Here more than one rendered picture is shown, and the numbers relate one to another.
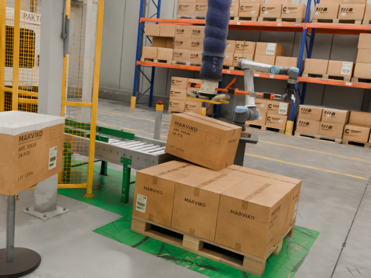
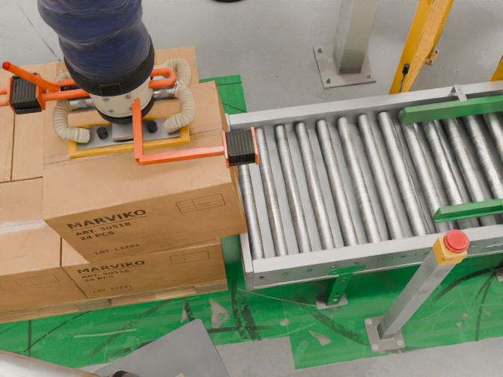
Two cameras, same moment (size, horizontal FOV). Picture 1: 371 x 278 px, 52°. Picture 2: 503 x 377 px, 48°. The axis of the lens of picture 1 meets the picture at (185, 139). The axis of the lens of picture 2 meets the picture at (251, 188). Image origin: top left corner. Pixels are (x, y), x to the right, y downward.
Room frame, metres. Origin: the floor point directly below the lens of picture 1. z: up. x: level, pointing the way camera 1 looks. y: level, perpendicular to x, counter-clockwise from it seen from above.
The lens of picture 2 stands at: (4.77, -0.49, 2.53)
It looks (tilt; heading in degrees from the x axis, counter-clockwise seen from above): 62 degrees down; 143
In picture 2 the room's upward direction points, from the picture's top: 1 degrees counter-clockwise
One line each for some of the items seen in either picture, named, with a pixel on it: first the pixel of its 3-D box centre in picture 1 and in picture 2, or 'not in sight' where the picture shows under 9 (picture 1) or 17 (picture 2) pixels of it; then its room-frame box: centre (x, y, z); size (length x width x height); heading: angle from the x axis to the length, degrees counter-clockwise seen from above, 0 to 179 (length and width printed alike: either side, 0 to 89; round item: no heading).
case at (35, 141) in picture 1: (12, 148); not in sight; (2.39, 1.11, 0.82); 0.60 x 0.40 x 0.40; 172
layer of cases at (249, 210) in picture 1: (220, 196); (75, 177); (3.30, -0.37, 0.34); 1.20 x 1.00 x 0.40; 62
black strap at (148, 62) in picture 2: (210, 76); (109, 54); (3.75, -0.18, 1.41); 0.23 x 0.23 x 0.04
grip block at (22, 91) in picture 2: (232, 91); (27, 93); (3.62, -0.40, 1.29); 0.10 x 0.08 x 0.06; 151
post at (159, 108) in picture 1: (155, 144); (411, 298); (4.60, 0.35, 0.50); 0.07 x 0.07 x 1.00; 62
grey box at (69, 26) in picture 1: (63, 36); not in sight; (3.44, 1.18, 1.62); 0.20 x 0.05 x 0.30; 62
